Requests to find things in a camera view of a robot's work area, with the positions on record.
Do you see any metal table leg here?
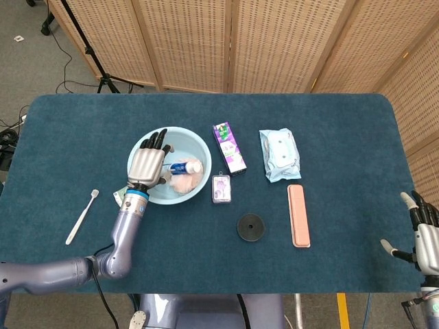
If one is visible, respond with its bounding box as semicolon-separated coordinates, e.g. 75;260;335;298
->
294;293;305;329

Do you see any black tripod stand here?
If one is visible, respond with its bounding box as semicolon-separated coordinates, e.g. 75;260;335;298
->
60;0;145;94

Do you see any black floor cable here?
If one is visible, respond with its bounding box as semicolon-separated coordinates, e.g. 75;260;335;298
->
47;30;100;94

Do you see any yellow floor tape strip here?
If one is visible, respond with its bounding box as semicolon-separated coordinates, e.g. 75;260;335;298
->
336;293;351;329

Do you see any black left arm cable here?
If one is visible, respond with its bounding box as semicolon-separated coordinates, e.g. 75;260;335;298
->
91;242;121;329

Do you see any pink bath sponge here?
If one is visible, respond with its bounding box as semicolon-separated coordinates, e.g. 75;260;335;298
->
169;156;204;195

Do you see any wicker folding screen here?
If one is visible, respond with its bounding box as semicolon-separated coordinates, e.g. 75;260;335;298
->
47;0;439;237

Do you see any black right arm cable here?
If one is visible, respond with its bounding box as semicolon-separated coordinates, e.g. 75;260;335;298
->
401;295;429;311

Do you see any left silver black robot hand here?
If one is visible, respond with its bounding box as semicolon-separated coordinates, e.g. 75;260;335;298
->
126;127;175;192

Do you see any black caster foot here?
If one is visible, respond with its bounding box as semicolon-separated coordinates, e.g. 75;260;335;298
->
40;12;56;36

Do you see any dark blue table mat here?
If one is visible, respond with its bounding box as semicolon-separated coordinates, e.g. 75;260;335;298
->
0;93;431;295

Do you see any light blue wet wipes pack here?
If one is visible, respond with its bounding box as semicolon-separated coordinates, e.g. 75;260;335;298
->
259;127;302;184

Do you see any lavender robot torso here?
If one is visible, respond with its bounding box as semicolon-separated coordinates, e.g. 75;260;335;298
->
132;293;287;329

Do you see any clear purple floss pick box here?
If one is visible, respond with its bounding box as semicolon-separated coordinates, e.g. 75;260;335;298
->
211;172;235;204

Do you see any green white soap box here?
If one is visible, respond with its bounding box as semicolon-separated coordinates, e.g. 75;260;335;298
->
112;186;128;208

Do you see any blue white toothpaste tube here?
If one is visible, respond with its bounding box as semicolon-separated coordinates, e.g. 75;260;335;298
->
166;160;203;175

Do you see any white toothbrush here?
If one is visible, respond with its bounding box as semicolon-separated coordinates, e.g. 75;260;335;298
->
65;188;100;245

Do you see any black tape roll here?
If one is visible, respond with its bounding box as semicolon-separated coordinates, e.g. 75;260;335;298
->
236;212;266;243

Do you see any light blue plastic basin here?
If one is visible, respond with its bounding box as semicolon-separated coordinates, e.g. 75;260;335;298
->
126;126;213;206

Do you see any pink toothbrush case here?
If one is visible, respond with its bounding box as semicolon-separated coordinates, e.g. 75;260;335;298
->
287;184;311;248

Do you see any black cable bundle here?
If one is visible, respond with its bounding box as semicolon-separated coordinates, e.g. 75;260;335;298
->
0;114;28;172

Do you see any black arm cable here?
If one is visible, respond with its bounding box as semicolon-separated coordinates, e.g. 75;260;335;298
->
401;295;429;311
91;242;121;329

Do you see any white perforated bracket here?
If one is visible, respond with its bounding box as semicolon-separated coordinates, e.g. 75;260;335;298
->
128;310;147;329

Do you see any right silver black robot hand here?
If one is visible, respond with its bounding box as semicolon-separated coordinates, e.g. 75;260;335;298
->
379;190;439;273

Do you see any purple white carton box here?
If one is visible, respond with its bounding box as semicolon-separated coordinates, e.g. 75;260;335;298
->
212;123;248;177

